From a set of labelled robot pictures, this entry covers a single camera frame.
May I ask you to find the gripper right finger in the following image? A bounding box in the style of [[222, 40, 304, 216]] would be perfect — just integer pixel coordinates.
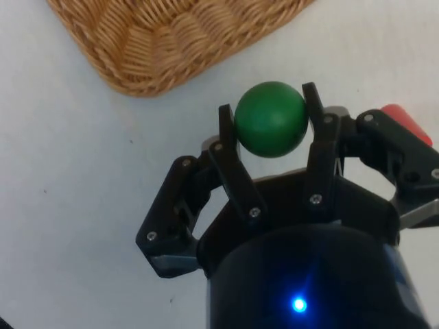
[[300, 81, 439, 230]]

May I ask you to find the red cylinder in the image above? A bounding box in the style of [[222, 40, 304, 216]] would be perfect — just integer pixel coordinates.
[[379, 103, 434, 147]]

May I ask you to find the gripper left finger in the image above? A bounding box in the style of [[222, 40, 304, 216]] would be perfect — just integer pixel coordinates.
[[135, 103, 269, 279]]

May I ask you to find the green ball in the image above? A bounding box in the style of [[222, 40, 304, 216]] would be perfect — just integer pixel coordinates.
[[233, 80, 310, 159]]

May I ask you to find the wicker basket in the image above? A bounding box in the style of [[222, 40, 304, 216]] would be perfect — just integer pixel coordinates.
[[46, 0, 317, 99]]

